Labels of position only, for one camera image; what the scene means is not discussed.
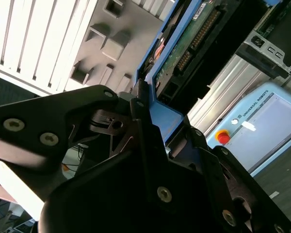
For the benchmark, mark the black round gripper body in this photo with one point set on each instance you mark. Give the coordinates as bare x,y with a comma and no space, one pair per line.
99,206

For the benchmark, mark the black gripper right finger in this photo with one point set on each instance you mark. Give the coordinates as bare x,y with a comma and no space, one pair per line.
232,184

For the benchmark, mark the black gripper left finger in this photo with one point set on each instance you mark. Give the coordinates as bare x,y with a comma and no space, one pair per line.
38,116

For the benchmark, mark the hard disk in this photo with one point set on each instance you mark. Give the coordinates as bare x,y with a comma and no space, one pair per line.
165,116

